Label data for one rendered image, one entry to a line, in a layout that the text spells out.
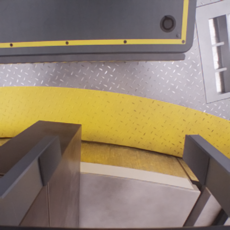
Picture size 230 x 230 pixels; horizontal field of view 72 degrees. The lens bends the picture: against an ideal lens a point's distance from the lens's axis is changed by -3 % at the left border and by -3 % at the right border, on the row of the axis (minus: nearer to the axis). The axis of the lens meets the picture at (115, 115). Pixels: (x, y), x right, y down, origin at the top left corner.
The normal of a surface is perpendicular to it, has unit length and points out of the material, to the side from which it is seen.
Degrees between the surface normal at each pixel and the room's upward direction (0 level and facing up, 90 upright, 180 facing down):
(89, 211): 0
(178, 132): 0
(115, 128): 0
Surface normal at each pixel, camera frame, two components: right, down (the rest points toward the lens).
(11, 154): 0.09, -0.96
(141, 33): -0.01, 0.27
